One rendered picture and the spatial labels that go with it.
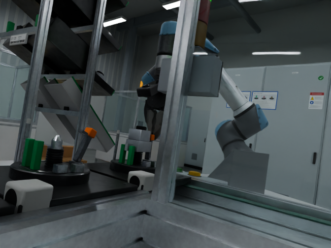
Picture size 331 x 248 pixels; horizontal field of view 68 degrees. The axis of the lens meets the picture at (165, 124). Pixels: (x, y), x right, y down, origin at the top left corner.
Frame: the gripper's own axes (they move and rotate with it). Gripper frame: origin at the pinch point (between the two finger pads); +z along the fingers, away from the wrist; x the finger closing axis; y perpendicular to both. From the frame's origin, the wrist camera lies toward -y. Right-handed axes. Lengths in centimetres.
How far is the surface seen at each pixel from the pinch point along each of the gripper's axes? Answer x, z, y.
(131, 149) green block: -1.7, 4.3, -11.3
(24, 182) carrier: -9.4, 8.2, -42.2
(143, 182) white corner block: -11.9, 9.8, -18.2
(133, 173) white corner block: -9.0, 8.5, -18.3
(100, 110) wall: 762, -55, 678
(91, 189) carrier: -10.4, 10.2, -30.8
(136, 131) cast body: -0.6, -0.7, -8.8
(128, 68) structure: 647, -240, 689
